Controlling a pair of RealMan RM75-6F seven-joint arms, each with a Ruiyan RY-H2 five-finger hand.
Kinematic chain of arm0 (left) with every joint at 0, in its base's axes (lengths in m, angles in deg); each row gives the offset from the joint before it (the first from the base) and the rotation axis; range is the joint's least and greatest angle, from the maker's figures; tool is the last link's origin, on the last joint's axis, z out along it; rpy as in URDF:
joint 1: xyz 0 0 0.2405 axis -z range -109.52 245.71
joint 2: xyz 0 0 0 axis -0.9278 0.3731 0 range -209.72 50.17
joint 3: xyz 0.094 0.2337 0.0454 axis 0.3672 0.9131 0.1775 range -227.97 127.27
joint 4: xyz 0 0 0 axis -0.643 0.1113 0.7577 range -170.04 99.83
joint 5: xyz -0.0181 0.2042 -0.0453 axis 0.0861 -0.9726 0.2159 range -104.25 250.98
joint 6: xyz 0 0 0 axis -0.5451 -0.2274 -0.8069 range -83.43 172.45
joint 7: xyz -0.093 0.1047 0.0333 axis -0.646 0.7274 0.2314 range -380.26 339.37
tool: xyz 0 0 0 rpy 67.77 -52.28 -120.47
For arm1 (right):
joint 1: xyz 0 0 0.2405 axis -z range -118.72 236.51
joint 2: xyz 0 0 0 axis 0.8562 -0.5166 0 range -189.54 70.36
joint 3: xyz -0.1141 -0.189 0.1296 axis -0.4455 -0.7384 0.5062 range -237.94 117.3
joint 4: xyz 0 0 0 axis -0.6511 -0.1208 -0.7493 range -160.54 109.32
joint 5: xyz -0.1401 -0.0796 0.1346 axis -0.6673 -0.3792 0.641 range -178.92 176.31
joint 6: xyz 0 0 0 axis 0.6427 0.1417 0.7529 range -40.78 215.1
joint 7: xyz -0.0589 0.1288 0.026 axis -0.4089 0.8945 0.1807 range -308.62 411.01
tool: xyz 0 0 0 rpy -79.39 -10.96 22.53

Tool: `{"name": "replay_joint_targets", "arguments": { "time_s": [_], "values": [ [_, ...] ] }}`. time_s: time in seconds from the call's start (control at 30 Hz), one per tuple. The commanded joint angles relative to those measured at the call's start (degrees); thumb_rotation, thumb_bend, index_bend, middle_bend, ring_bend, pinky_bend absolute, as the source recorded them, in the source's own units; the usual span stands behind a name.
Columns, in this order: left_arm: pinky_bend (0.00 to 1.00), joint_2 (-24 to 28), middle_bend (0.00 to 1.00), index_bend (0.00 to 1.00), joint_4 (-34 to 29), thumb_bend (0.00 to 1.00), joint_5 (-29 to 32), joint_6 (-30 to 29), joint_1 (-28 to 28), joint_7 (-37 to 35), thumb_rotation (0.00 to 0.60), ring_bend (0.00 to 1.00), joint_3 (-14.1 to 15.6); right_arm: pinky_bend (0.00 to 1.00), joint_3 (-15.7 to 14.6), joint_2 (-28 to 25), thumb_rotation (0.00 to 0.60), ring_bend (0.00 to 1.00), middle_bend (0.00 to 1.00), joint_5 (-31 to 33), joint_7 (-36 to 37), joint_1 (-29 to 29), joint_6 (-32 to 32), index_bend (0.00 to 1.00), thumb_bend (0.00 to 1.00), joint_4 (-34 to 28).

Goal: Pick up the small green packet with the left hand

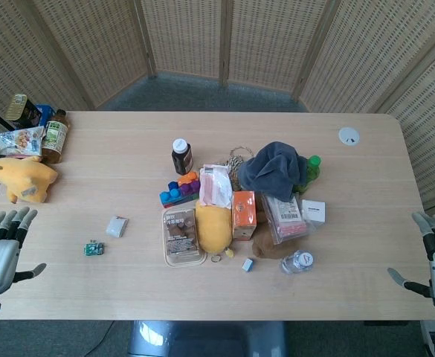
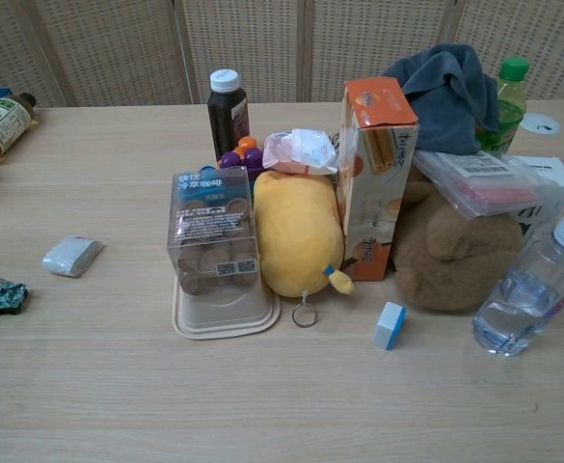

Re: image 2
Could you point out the purple and orange toy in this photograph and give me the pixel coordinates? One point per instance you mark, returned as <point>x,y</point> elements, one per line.
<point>241,156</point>

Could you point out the brown plush toy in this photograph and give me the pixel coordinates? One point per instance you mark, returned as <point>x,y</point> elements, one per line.
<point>455,255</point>

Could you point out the orange white biscuit box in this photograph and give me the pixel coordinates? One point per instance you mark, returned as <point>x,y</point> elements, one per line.
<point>374,193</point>

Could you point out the yellow plush toy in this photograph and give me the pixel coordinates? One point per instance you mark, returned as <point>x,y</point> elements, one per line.
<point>297,236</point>

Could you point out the beige plastic container lid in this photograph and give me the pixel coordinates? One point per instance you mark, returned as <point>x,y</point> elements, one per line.
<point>228,313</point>

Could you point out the white carton box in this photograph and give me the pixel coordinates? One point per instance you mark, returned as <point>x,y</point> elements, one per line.
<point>549,185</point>

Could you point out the clear zip bag red contents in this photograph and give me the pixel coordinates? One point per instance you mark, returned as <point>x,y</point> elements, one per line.
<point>479,181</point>

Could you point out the round white table grommet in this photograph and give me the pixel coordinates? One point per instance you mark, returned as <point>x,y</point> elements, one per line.
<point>540,123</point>

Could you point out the clear water bottle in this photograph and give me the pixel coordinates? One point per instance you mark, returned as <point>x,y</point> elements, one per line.
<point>527,299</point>

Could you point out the blue grey towel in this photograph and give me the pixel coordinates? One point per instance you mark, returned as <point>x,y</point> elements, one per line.
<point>448,101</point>

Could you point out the blue white eraser block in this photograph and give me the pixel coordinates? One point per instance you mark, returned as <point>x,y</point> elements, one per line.
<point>389,325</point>

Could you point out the dark juice bottle white cap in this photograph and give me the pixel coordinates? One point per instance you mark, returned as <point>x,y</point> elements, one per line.
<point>227,118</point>

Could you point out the pink white snack packet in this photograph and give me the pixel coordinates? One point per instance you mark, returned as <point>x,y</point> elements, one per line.
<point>301,150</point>

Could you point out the clear coffee capsule box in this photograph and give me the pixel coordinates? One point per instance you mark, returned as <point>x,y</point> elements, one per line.
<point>212,231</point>

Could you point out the perforated folding screen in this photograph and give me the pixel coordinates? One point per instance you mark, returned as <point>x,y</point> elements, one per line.
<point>281,48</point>

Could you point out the green soda bottle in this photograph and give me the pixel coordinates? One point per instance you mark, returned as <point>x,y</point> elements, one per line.
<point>505,108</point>

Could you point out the small white wrapped packet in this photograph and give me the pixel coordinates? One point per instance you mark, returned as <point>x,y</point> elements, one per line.
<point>71,255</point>

